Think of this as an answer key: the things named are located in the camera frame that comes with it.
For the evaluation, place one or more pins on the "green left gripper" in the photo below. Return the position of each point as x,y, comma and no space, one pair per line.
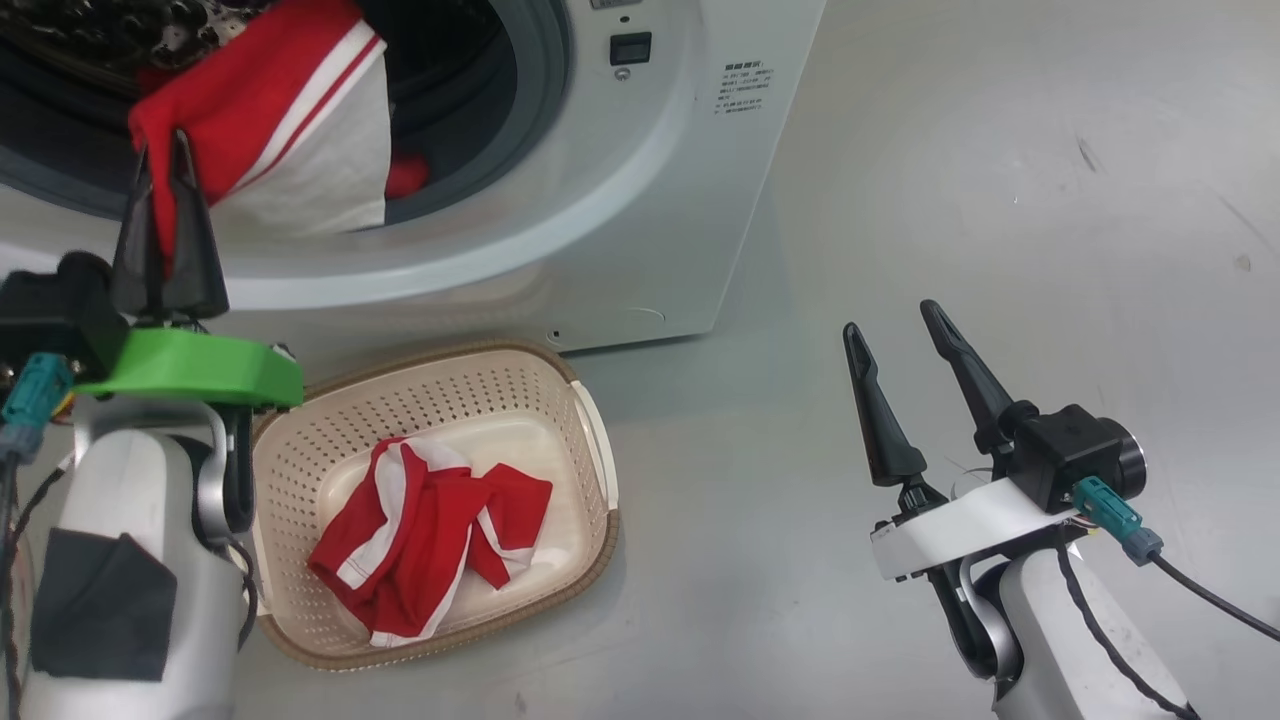
200,365

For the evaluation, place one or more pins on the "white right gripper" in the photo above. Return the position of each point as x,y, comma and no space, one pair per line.
960,525

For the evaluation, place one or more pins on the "red white striped garment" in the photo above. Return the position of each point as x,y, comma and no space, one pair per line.
260,100
420,540

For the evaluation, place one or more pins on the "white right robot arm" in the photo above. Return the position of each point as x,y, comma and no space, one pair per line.
1040,640

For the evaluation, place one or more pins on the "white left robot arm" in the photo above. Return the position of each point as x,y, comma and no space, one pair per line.
130,480

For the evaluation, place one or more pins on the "cream basket with brown rim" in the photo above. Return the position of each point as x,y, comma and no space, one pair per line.
300,470

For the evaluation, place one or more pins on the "white front-load washing machine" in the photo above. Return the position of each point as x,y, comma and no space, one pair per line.
620,220

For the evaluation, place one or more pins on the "black door lock socket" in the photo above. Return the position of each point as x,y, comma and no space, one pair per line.
631,48

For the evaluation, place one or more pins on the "black tape patch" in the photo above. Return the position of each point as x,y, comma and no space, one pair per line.
100,610

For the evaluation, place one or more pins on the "black text label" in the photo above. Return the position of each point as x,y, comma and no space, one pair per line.
742,90

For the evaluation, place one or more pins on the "grey warning sticker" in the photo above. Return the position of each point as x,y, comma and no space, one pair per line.
615,4

